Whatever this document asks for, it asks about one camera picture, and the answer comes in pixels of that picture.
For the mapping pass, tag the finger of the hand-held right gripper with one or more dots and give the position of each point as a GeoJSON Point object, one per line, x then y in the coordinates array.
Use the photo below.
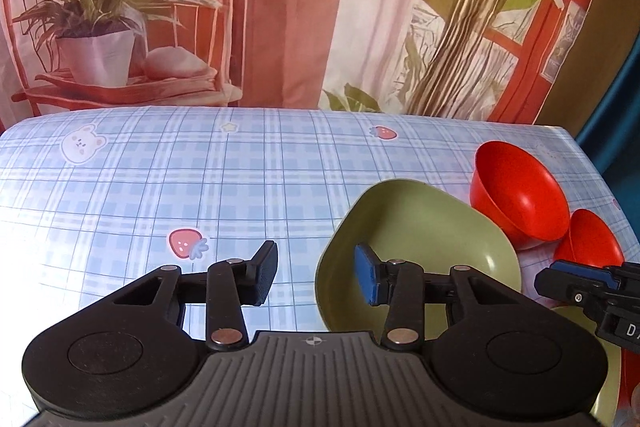
{"type": "Point", "coordinates": [582, 271]}
{"type": "Point", "coordinates": [557, 284]}

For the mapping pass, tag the small red bowl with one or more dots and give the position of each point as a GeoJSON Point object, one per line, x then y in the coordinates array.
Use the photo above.
{"type": "Point", "coordinates": [590, 239]}

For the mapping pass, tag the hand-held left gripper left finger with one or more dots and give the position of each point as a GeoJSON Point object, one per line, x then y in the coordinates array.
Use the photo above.
{"type": "Point", "coordinates": [265, 269]}

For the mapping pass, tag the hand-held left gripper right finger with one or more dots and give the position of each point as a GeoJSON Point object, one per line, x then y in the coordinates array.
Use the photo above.
{"type": "Point", "coordinates": [365, 274]}

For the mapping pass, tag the green plate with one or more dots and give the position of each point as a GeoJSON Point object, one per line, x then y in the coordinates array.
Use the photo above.
{"type": "Point", "coordinates": [607, 382]}
{"type": "Point", "coordinates": [430, 227]}

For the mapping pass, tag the printed plant backdrop cloth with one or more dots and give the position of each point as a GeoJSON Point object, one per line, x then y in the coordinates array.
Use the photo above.
{"type": "Point", "coordinates": [300, 7]}

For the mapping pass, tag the blue curtain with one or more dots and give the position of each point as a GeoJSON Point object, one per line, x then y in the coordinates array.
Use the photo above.
{"type": "Point", "coordinates": [612, 127]}

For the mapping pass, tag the blue plaid tablecloth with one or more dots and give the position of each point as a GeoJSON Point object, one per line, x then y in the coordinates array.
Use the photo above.
{"type": "Point", "coordinates": [200, 177]}

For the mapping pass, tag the large red bowl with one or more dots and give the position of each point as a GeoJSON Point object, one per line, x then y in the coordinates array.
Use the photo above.
{"type": "Point", "coordinates": [520, 199]}

